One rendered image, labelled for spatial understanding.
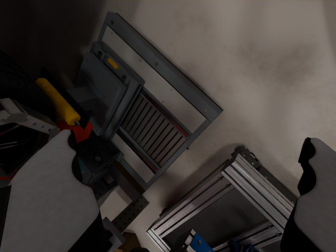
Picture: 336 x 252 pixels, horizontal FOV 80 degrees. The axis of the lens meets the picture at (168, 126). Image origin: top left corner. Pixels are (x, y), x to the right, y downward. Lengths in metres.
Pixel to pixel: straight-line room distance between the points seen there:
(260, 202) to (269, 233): 0.15
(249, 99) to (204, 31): 0.39
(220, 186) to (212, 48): 0.65
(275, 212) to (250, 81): 0.57
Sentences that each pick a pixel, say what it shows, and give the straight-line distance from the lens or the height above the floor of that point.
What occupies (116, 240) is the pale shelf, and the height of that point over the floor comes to 0.45.
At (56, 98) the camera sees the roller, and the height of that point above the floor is 0.52.
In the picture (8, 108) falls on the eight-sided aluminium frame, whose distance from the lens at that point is 0.73.
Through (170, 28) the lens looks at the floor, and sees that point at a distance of 1.16.
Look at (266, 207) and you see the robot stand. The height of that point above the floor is 0.23.
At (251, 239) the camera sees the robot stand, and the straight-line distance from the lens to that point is 1.14.
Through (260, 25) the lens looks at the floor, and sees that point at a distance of 1.02.
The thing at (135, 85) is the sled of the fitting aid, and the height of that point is 0.17.
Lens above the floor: 1.01
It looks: 54 degrees down
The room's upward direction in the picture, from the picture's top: 122 degrees counter-clockwise
